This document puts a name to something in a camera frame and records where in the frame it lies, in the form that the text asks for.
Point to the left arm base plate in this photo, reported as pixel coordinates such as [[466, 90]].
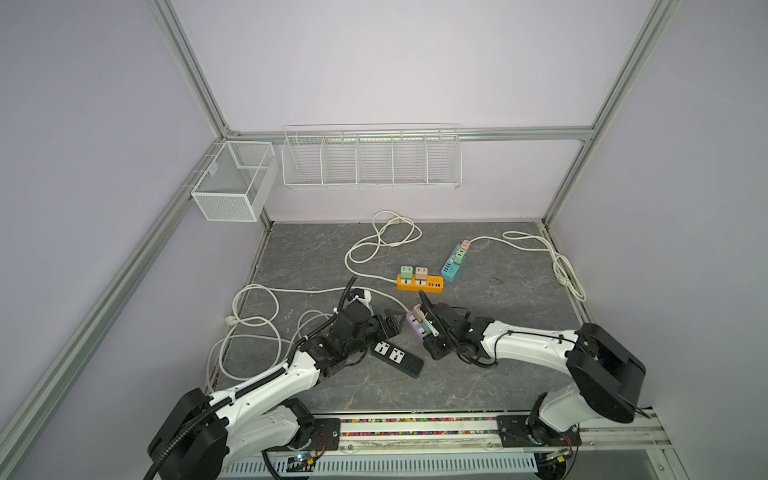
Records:
[[320, 434]]

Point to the purple power strip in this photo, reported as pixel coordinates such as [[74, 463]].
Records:
[[416, 325]]

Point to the teal plug on purple strip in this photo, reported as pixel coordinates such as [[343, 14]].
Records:
[[425, 327]]

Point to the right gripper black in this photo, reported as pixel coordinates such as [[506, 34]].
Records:
[[429, 343]]

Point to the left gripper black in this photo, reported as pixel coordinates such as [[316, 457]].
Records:
[[383, 333]]

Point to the white mesh box basket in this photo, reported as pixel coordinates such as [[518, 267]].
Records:
[[236, 183]]

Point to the black power strip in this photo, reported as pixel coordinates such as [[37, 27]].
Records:
[[398, 358]]

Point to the aluminium front rail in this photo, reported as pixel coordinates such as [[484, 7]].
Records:
[[435, 444]]

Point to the teal power strip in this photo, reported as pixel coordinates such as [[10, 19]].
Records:
[[450, 269]]

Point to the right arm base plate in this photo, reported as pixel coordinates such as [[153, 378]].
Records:
[[517, 430]]

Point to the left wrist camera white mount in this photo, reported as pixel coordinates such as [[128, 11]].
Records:
[[360, 294]]

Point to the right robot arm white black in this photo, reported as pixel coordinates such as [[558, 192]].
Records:
[[605, 379]]

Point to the orange power strip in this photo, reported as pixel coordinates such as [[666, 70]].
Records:
[[430, 284]]

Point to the white wire rack basket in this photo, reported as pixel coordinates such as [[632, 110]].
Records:
[[388, 155]]

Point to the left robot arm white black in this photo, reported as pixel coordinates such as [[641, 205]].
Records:
[[204, 433]]

